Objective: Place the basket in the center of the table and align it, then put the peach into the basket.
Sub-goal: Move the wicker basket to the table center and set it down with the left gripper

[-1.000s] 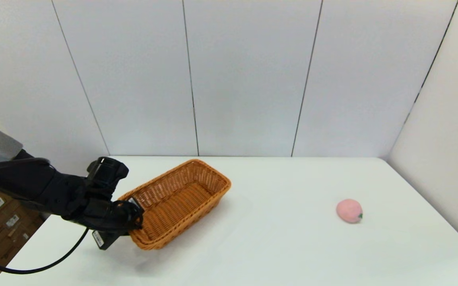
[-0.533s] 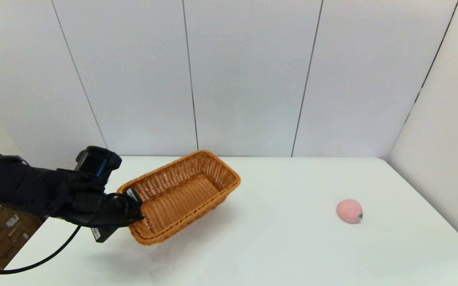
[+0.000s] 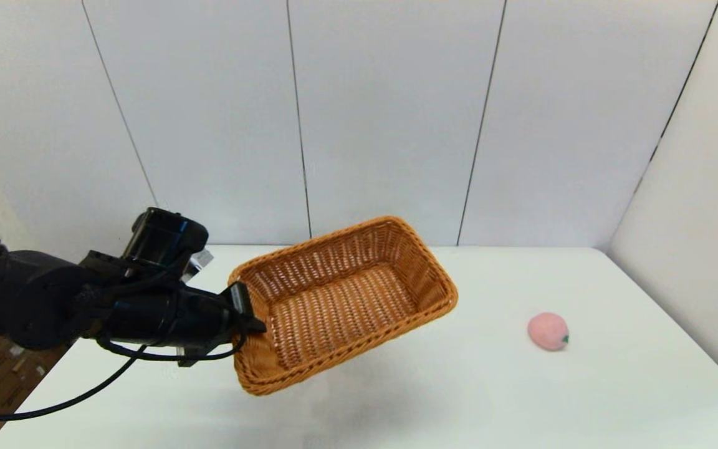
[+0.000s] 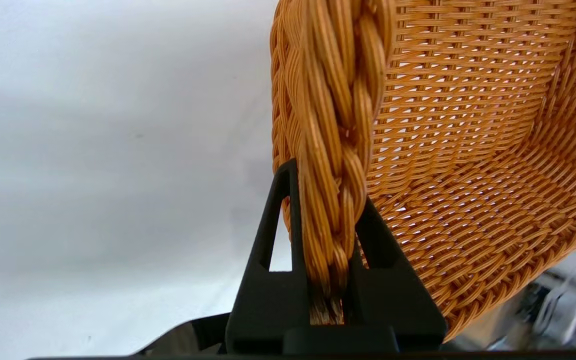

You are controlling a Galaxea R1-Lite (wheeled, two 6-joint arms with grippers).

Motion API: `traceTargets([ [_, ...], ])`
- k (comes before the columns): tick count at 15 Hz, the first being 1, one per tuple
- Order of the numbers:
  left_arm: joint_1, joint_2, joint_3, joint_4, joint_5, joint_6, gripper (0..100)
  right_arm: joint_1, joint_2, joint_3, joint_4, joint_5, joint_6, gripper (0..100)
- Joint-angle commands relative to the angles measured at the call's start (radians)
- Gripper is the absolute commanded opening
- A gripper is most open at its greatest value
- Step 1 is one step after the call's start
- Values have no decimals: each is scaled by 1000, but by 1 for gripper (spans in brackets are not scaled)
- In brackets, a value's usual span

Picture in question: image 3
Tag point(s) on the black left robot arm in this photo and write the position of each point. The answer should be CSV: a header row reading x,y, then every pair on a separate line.
x,y
22,293

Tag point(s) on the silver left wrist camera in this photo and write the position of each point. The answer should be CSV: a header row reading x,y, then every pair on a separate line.
x,y
200,260

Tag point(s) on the orange wicker basket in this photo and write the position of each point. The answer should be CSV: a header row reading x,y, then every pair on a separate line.
x,y
346,299

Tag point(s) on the pink plush peach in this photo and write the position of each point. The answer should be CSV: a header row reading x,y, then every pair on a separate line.
x,y
546,330

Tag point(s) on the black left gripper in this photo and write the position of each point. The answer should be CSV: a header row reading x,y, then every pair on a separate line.
x,y
172,315

